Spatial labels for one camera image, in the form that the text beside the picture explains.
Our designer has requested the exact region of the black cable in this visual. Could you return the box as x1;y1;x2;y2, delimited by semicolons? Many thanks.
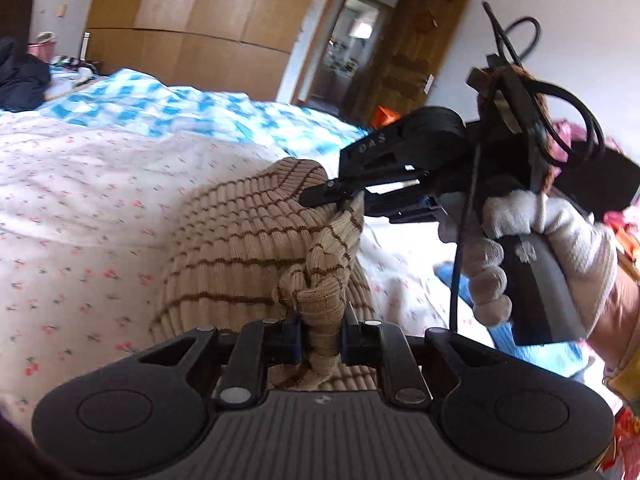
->
448;1;608;335

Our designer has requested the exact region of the white gloved right hand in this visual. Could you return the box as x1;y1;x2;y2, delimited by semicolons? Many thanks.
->
462;191;617;335

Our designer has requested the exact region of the orange cardboard box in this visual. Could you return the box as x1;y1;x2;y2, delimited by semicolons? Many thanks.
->
370;106;401;129

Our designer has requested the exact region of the brown wooden door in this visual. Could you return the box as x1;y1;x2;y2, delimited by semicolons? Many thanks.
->
349;0;469;127

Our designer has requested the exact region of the pink bucket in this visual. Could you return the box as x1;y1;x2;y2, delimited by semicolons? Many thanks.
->
28;32;56;63

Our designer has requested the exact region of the beige brown striped knit sweater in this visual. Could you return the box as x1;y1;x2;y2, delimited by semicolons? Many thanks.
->
150;158;377;391

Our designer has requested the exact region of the blue white checkered quilt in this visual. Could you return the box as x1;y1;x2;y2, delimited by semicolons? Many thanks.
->
38;68;366;158

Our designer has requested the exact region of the dark navy jacket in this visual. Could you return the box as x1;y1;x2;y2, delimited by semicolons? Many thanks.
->
0;38;51;113

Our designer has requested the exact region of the brown wooden wardrobe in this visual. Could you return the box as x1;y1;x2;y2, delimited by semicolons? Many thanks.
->
87;0;311;101

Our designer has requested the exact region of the blue garment at right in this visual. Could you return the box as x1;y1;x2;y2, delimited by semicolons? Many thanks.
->
433;259;591;378

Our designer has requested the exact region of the white cherry print bedsheet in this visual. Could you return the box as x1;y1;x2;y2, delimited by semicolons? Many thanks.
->
0;109;482;430

